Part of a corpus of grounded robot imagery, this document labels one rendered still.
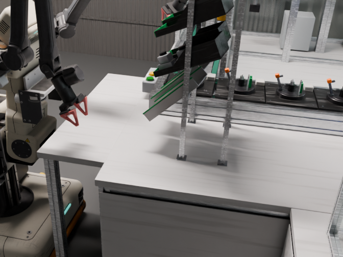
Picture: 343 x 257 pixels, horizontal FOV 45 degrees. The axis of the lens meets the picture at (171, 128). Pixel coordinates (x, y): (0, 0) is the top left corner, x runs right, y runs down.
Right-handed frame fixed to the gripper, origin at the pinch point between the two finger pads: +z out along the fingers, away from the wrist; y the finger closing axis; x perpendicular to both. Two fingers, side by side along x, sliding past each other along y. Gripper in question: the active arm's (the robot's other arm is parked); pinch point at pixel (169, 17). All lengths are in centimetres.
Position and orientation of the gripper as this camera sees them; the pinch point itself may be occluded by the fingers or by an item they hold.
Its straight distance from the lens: 225.0
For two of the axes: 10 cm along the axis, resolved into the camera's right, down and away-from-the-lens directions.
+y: -6.8, 4.0, -6.1
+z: -4.3, 4.5, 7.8
